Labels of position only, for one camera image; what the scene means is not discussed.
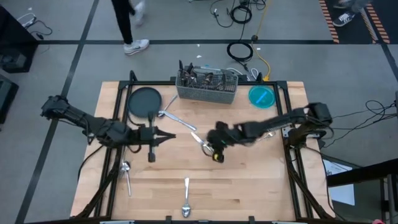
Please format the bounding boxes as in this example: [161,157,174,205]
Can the black coiled cable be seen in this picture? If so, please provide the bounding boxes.
[229,4,253,25]
[226,41,254,63]

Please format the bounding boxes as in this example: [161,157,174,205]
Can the black mat orange stripes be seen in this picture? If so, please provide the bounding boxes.
[318,0,391,45]

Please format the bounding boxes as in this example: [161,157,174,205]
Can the black metal rig frame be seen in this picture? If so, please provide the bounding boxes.
[74,70,336,220]

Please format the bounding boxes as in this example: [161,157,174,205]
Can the teal round plate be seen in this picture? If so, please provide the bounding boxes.
[248,85,277,110]

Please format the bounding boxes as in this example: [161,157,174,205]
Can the large silver spoon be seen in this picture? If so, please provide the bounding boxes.
[181,176,192,218]

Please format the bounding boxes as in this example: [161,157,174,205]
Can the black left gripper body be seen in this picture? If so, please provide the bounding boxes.
[136,110,157,163]

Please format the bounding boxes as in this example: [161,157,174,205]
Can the white paper sheet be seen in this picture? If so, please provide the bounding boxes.
[322,158,356,207]

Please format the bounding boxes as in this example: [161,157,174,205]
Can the person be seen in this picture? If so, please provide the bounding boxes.
[331,0,374,28]
[111,0,150,57]

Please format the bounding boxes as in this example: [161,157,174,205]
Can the light blue strip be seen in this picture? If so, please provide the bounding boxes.
[256,91,269,106]

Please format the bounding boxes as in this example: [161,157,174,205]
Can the yellow cable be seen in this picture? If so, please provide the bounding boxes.
[251,0,272,82]

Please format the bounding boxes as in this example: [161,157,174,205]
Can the white cable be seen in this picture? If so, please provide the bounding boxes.
[226,66,259,81]

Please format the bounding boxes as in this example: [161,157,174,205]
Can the dark grey case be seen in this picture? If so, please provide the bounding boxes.
[0,73,19,124]

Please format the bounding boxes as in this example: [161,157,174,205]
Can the grey mesh cutlery basket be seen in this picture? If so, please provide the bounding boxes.
[175,63,239,105]

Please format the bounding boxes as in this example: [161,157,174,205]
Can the black cable bundle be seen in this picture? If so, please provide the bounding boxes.
[323,99,398,149]

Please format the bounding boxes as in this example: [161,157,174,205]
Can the black cabinet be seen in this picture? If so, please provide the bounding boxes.
[0,5,39,74]

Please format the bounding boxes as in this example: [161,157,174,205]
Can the black side table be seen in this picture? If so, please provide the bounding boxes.
[326,157,398,224]

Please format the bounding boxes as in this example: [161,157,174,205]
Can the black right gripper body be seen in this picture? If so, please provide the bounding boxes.
[206,120,240,151]

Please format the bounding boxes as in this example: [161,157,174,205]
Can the black round plate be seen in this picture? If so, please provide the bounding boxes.
[127,86,163,118]

